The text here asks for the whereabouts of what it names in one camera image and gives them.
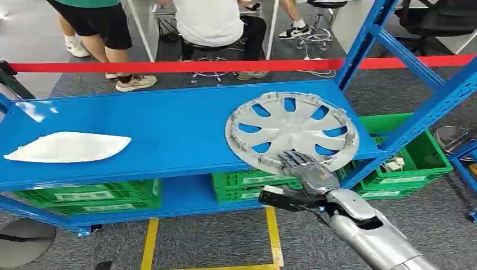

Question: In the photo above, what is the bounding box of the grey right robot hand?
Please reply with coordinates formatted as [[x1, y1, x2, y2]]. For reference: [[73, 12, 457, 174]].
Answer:
[[276, 150, 340, 198]]

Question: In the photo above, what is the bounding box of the grey plastic hubcap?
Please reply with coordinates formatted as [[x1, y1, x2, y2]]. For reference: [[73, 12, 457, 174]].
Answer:
[[224, 91, 360, 176]]

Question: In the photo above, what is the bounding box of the yellow floor tape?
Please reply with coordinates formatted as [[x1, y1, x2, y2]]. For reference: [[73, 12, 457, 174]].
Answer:
[[140, 206, 285, 270]]

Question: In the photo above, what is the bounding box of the small white part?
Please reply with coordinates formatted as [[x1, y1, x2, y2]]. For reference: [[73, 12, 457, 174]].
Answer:
[[381, 156, 406, 173]]

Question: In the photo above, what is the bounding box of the large green plastic crate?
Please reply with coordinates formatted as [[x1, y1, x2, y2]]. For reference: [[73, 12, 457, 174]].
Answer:
[[337, 113, 454, 191]]

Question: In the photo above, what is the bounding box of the round silver metal part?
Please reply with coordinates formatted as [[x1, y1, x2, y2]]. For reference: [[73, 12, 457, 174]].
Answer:
[[434, 125, 476, 156]]

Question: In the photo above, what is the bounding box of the chrome stool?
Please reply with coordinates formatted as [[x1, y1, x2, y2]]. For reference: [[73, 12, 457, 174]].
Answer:
[[296, 0, 349, 52]]

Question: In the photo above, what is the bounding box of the blue metal shelf rack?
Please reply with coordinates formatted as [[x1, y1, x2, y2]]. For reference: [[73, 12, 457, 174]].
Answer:
[[0, 0, 477, 238]]

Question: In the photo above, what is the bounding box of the person's leg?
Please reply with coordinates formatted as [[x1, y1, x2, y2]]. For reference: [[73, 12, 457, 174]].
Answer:
[[278, 0, 312, 41]]

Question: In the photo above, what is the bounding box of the black stool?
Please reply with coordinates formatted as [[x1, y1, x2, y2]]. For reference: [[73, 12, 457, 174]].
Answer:
[[181, 37, 248, 85]]

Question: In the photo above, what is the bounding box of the red barrier tape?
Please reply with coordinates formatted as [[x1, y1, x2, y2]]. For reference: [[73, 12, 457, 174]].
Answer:
[[9, 54, 476, 74]]

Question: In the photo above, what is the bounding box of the seated person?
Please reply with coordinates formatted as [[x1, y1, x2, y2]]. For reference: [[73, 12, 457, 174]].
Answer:
[[156, 0, 270, 82]]

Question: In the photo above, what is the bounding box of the black office chair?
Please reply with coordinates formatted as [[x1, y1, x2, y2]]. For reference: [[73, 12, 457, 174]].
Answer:
[[394, 0, 477, 57]]

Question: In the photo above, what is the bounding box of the white curved plastic part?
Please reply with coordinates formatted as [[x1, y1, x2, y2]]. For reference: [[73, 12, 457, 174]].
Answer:
[[3, 131, 132, 164]]

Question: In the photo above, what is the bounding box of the standing person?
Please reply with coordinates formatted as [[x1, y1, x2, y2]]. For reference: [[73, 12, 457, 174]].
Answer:
[[46, 0, 159, 93]]

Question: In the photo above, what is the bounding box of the round grey floor base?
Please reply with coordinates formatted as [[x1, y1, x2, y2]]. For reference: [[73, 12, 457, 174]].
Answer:
[[0, 217, 57, 269]]

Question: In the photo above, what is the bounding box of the white floor cable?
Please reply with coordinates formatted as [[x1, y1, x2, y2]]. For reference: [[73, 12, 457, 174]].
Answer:
[[296, 36, 337, 79]]

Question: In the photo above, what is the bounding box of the blue cart frame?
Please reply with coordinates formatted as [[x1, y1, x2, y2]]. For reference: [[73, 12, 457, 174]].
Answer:
[[448, 141, 477, 224]]

